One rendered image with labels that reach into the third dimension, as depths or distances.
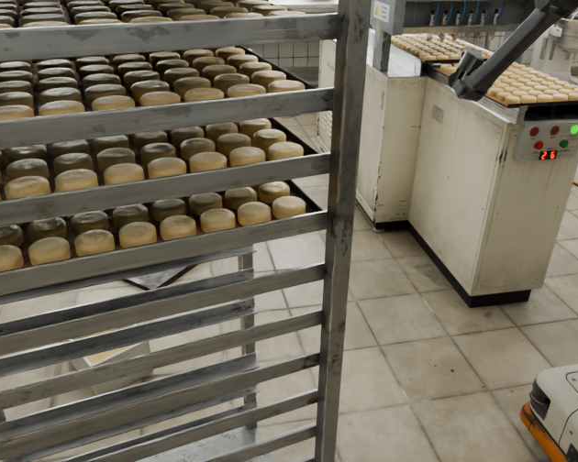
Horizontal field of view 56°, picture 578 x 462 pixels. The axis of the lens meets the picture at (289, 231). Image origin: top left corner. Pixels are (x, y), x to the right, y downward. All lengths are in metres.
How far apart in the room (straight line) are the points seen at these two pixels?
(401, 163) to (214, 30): 2.18
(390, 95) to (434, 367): 1.24
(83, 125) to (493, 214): 1.79
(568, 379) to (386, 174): 1.36
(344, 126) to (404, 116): 1.97
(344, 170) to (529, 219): 1.65
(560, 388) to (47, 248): 1.46
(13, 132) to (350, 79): 0.39
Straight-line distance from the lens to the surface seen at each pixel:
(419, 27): 2.64
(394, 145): 2.71
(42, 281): 0.73
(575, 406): 1.77
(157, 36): 0.64
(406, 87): 2.64
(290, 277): 0.82
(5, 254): 0.77
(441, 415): 1.99
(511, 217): 2.28
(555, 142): 2.18
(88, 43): 0.63
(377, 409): 1.96
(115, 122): 0.65
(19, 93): 0.78
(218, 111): 0.67
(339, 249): 0.80
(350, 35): 0.69
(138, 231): 0.77
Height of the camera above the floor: 1.43
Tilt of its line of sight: 29 degrees down
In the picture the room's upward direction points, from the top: 1 degrees clockwise
